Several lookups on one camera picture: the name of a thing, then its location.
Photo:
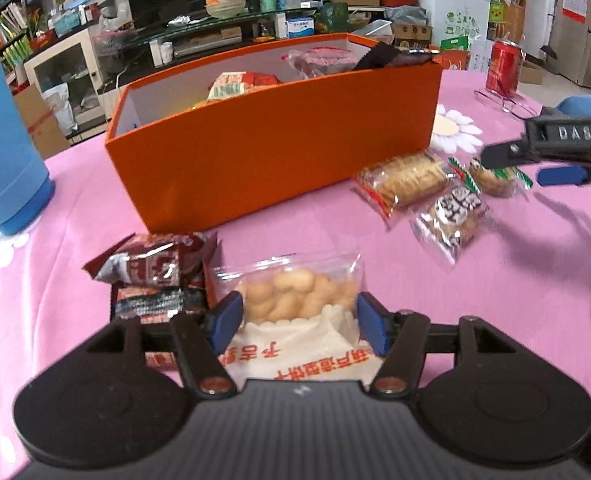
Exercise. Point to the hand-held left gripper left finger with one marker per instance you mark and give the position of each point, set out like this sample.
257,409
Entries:
228,321

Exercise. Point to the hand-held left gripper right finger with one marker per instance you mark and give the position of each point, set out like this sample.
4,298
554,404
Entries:
371,321

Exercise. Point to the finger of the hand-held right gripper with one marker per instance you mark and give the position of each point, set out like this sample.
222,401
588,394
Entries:
560,176
503,156

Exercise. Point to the green-edged cookie packet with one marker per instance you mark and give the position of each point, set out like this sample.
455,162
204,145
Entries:
493,183

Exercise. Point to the clear bag of round biscuits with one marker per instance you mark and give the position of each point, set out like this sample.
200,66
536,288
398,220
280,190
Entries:
295,290

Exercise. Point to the dark brown snack packet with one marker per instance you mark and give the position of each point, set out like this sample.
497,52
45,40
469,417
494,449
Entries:
390,57

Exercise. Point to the orange storage box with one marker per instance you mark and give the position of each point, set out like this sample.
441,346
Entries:
275,160

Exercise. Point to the red clear-wrapped snack packet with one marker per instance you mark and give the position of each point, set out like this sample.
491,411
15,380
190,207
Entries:
320,60

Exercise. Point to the red yellow snack packet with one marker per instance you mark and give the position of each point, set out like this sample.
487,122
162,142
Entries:
235,85

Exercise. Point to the blue plastic stool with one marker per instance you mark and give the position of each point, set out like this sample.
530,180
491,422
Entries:
585,107

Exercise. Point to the eyeglasses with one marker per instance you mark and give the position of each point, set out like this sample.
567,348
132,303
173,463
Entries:
500,101

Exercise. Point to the dark red snack packet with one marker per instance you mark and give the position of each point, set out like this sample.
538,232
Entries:
160,304
150,260

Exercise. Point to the black-white label cookie packet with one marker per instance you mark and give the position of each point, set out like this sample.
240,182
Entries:
450,217

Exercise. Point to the red soda can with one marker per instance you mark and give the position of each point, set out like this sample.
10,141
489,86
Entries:
504,67

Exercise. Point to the pink tablecloth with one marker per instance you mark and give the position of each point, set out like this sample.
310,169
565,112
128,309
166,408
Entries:
285,241

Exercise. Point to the red-edged cracker packet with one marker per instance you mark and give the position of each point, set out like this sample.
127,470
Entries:
405,180

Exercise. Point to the orange gift bag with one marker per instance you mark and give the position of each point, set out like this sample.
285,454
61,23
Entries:
454,61

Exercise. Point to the white chest freezer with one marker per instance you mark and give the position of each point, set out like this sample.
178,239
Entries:
445,0

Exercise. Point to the grey plastic bag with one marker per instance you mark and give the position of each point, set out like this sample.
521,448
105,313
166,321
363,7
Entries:
405,14

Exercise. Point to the dark green bag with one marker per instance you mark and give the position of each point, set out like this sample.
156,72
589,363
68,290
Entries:
333,17

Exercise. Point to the white blue medicine box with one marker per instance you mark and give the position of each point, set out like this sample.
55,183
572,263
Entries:
300,27

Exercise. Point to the taped cardboard box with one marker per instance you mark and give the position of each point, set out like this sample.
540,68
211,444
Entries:
40,125

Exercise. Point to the glass television stand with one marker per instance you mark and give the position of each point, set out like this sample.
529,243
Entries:
225,32

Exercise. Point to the blue thermos bottle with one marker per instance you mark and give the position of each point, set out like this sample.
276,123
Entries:
5,135

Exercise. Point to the white glass-door cabinet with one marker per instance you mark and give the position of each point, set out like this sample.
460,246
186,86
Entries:
65,75

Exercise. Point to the bowl of fruit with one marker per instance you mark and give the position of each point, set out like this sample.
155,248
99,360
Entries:
224,4

